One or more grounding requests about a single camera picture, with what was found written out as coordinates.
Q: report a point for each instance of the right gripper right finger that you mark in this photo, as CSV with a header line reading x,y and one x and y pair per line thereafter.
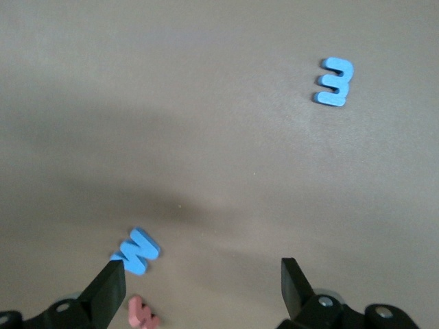
x,y
295,291

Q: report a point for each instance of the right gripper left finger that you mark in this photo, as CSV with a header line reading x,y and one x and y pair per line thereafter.
x,y
103,291

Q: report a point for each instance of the red foam small w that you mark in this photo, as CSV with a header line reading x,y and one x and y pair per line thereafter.
x,y
137,312

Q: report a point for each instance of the blue foam capital W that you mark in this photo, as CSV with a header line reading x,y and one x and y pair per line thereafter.
x,y
137,252

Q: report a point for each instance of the blue foam letter m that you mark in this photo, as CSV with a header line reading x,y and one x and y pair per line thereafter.
x,y
343,85

